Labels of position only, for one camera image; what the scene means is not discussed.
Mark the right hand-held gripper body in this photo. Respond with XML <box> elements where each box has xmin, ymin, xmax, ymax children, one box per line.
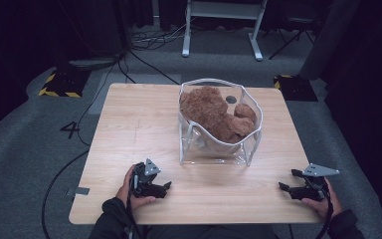
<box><xmin>290</xmin><ymin>162</ymin><xmax>341</xmax><ymax>202</ymax></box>

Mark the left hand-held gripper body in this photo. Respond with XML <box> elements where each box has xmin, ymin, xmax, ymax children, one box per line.
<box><xmin>130</xmin><ymin>157</ymin><xmax>162</xmax><ymax>199</ymax></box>

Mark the clear plastic bag white trim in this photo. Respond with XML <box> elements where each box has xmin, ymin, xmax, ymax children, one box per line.
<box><xmin>177</xmin><ymin>78</ymin><xmax>265</xmax><ymax>167</ymax></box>

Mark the brown plush toy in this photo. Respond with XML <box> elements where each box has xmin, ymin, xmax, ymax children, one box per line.
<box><xmin>179</xmin><ymin>85</ymin><xmax>258</xmax><ymax>144</ymax></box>

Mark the person's right hand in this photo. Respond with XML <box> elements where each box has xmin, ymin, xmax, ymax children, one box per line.
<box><xmin>299</xmin><ymin>176</ymin><xmax>343</xmax><ymax>221</ymax></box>

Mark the person's left hand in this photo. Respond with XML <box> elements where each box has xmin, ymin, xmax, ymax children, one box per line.
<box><xmin>115</xmin><ymin>164</ymin><xmax>157</xmax><ymax>211</ymax></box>

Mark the grey tape strip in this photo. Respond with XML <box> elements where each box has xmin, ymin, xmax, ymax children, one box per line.
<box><xmin>64</xmin><ymin>186</ymin><xmax>91</xmax><ymax>197</ymax></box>

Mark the black yellow striped stand base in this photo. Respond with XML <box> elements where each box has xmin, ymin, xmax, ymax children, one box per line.
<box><xmin>273</xmin><ymin>74</ymin><xmax>319</xmax><ymax>103</ymax></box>
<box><xmin>38</xmin><ymin>67</ymin><xmax>93</xmax><ymax>100</ymax></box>

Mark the black tripod stand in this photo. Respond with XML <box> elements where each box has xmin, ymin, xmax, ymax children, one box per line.
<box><xmin>267</xmin><ymin>16</ymin><xmax>316</xmax><ymax>61</ymax></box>

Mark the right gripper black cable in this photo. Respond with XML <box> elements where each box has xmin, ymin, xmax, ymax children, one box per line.
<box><xmin>313</xmin><ymin>185</ymin><xmax>335</xmax><ymax>239</ymax></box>

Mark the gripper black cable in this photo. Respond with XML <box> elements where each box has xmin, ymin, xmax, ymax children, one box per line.
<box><xmin>124</xmin><ymin>174</ymin><xmax>144</xmax><ymax>239</ymax></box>
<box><xmin>313</xmin><ymin>185</ymin><xmax>335</xmax><ymax>239</ymax></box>

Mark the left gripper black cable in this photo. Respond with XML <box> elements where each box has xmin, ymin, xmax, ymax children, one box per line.
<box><xmin>124</xmin><ymin>174</ymin><xmax>144</xmax><ymax>239</ymax></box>

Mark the long black floor cable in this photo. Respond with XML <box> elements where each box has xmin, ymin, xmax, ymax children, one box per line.
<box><xmin>41</xmin><ymin>49</ymin><xmax>130</xmax><ymax>239</ymax></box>

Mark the bundle of floor cables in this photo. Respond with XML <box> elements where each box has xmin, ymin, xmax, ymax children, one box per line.
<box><xmin>130</xmin><ymin>18</ymin><xmax>195</xmax><ymax>52</ymax></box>

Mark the white metal desk frame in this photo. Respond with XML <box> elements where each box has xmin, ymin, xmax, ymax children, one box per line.
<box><xmin>181</xmin><ymin>0</ymin><xmax>269</xmax><ymax>62</ymax></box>

